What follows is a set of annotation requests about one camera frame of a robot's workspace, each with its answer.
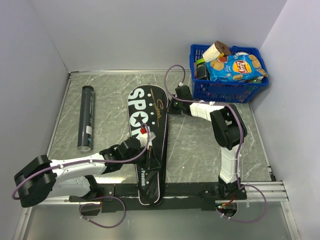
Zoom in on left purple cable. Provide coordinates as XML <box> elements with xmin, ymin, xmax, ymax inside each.
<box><xmin>12</xmin><ymin>122</ymin><xmax>151</xmax><ymax>200</ymax></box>

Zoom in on black shuttlecock tube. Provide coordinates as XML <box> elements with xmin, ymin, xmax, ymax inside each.
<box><xmin>77</xmin><ymin>85</ymin><xmax>95</xmax><ymax>153</ymax></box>

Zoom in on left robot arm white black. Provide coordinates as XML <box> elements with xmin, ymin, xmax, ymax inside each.
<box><xmin>12</xmin><ymin>137</ymin><xmax>167</xmax><ymax>208</ymax></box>

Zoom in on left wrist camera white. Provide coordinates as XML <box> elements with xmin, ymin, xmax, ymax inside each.
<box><xmin>138</xmin><ymin>127</ymin><xmax>156</xmax><ymax>148</ymax></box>

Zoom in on black racket bag SPORT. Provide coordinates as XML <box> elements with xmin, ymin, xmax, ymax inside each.
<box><xmin>127</xmin><ymin>84</ymin><xmax>169</xmax><ymax>207</ymax></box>

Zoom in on blue chips bag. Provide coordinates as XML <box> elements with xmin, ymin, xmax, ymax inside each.
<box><xmin>206</xmin><ymin>54</ymin><xmax>268</xmax><ymax>82</ymax></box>

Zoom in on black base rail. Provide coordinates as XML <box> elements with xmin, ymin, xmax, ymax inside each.
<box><xmin>68</xmin><ymin>182</ymin><xmax>248</xmax><ymax>213</ymax></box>

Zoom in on purple cable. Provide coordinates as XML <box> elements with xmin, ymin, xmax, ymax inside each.
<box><xmin>12</xmin><ymin>122</ymin><xmax>151</xmax><ymax>200</ymax></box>
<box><xmin>163</xmin><ymin>64</ymin><xmax>268</xmax><ymax>223</ymax></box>

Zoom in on cream brown snack package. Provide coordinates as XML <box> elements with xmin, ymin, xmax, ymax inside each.
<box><xmin>202</xmin><ymin>40</ymin><xmax>232</xmax><ymax>62</ymax></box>

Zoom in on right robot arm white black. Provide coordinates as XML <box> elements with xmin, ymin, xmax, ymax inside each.
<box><xmin>168</xmin><ymin>85</ymin><xmax>248</xmax><ymax>199</ymax></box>

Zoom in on black green box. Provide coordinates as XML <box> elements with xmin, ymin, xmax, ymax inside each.
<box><xmin>194</xmin><ymin>58</ymin><xmax>210</xmax><ymax>80</ymax></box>

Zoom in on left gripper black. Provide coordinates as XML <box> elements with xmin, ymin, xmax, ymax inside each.
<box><xmin>122</xmin><ymin>144</ymin><xmax>161</xmax><ymax>170</ymax></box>

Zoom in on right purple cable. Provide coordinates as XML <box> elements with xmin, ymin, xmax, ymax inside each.
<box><xmin>163</xmin><ymin>64</ymin><xmax>268</xmax><ymax>223</ymax></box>

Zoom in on blue plastic basket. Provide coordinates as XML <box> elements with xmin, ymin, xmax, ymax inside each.
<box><xmin>189</xmin><ymin>44</ymin><xmax>269</xmax><ymax>103</ymax></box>

